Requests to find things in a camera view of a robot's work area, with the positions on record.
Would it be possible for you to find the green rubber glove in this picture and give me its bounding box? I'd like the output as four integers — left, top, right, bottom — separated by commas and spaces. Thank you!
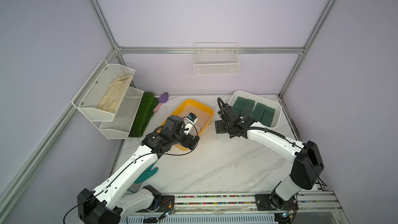
134, 164, 159, 184

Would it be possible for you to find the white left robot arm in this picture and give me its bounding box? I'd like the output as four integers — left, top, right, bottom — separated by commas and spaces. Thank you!
76, 113, 200, 224

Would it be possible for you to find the beige cloth in shelf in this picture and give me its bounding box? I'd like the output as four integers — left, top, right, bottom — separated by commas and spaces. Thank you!
97, 75, 133, 114

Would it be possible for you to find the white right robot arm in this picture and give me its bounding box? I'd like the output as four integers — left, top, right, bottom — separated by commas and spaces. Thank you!
217, 98, 324, 210

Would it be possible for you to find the white wire wall basket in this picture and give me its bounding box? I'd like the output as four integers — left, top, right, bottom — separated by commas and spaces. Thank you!
193, 42, 240, 76

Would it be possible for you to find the clear ribbed pencil case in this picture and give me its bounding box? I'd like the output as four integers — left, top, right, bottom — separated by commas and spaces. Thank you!
184, 104, 212, 122
194, 119, 208, 136

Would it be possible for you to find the green pencil case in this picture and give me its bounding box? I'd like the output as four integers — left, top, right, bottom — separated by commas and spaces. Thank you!
233, 96, 246, 114
261, 106, 276, 127
240, 99, 256, 117
251, 103, 267, 122

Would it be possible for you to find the yellow plastic storage box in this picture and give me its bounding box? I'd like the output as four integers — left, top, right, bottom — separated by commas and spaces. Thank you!
170, 99, 214, 138

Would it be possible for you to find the white mesh wall shelf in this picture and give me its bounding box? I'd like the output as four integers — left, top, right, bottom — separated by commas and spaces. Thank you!
72, 60, 144, 140

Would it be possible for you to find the purple pink toy shovel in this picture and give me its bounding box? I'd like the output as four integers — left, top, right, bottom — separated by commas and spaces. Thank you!
153, 92, 169, 113

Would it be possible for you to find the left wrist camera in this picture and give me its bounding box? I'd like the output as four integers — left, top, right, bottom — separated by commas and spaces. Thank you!
183, 113, 199, 136

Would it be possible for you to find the white plastic storage box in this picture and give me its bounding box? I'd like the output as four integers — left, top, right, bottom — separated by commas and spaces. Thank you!
228, 90, 282, 129

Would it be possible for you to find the green artificial grass roll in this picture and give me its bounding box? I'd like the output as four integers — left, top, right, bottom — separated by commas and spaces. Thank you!
128, 91, 159, 138

